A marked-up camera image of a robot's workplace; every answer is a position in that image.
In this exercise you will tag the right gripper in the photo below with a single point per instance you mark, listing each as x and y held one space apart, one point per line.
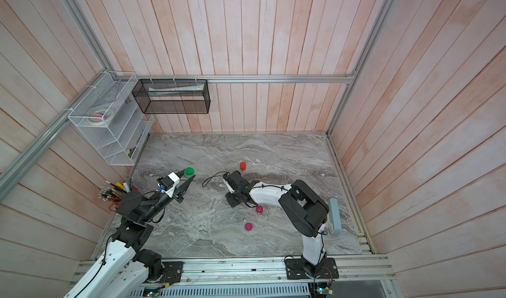
229 196

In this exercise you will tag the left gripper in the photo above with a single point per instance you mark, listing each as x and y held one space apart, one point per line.
182 189

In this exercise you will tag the green paint jar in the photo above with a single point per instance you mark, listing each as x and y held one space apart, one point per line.
189 172

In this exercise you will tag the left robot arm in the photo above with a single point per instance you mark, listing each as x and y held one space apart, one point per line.
125 264

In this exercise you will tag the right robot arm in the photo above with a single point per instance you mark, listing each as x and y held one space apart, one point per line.
307 211

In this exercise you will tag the bundle of pencils and pens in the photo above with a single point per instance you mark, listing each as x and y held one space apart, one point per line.
113 192

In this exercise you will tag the red pencil cup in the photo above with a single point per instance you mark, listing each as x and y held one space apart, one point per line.
118 205

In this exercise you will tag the tape roll on shelf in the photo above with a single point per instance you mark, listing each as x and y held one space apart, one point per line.
99 117

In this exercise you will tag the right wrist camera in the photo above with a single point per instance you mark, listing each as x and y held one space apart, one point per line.
230 190

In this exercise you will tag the black mesh wall basket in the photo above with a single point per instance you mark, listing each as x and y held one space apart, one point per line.
172 96

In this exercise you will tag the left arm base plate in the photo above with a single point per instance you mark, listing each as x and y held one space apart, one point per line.
164 272

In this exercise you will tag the white wire shelf rack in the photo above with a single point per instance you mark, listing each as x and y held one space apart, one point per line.
121 141

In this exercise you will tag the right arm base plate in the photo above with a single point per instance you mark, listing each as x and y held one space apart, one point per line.
300 269

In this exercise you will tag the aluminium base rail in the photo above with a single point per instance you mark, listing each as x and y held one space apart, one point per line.
264 270

